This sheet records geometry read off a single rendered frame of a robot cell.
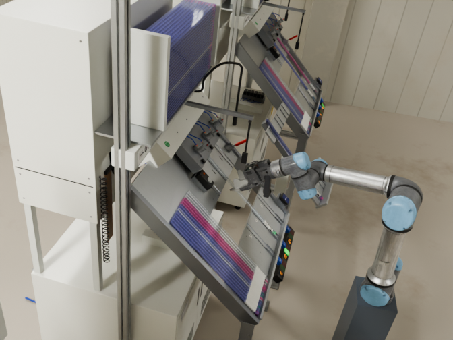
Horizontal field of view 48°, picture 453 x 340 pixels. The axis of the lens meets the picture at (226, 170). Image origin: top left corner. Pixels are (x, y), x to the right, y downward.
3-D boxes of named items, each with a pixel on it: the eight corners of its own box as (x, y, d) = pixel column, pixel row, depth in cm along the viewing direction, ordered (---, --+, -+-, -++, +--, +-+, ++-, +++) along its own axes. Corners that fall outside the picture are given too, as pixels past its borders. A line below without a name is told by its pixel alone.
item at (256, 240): (281, 215, 245) (286, 213, 244) (250, 320, 192) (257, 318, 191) (257, 187, 240) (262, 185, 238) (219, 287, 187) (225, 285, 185)
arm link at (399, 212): (393, 292, 219) (426, 189, 189) (383, 315, 208) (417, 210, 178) (366, 281, 223) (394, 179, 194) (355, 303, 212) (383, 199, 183)
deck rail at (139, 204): (247, 324, 194) (259, 320, 191) (246, 328, 192) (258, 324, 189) (121, 191, 174) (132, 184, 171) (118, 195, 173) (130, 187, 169)
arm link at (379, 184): (430, 174, 197) (312, 151, 220) (424, 187, 189) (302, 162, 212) (426, 199, 203) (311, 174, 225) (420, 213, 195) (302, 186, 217)
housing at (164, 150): (188, 116, 229) (210, 100, 221) (146, 175, 189) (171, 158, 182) (176, 102, 227) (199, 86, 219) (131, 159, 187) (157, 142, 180)
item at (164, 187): (230, 162, 236) (238, 157, 234) (183, 256, 183) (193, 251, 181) (184, 108, 227) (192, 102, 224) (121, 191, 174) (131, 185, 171)
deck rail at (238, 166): (279, 216, 249) (288, 212, 245) (278, 219, 247) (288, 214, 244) (185, 106, 229) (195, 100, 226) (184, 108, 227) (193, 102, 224)
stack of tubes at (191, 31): (209, 67, 211) (216, 3, 196) (166, 124, 170) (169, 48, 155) (181, 61, 213) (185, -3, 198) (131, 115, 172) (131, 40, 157)
